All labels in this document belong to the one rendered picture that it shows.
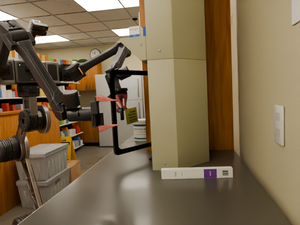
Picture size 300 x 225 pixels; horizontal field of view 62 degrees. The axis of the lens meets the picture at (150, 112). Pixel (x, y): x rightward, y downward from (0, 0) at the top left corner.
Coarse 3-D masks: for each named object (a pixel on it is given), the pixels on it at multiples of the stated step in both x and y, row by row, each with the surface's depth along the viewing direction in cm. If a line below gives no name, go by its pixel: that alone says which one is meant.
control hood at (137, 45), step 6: (144, 36) 105; (126, 42) 106; (132, 42) 105; (138, 42) 105; (144, 42) 105; (132, 48) 106; (138, 48) 105; (144, 48) 105; (138, 54) 105; (144, 54) 105; (144, 60) 105
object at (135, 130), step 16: (128, 80) 122; (144, 80) 130; (128, 96) 122; (144, 96) 130; (128, 112) 122; (144, 112) 130; (112, 128) 116; (128, 128) 122; (144, 128) 130; (128, 144) 123
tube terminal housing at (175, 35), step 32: (160, 0) 102; (192, 0) 109; (160, 32) 103; (192, 32) 109; (160, 64) 104; (192, 64) 110; (160, 96) 105; (192, 96) 110; (160, 128) 106; (192, 128) 111; (160, 160) 108; (192, 160) 112
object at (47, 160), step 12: (48, 144) 341; (60, 144) 337; (36, 156) 285; (48, 156) 294; (60, 156) 322; (36, 168) 289; (48, 168) 295; (60, 168) 324; (24, 180) 295; (36, 180) 292
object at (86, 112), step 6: (90, 102) 98; (84, 108) 100; (90, 108) 99; (84, 114) 99; (90, 114) 98; (96, 114) 100; (84, 120) 100; (90, 120) 100; (96, 120) 102; (96, 126) 99
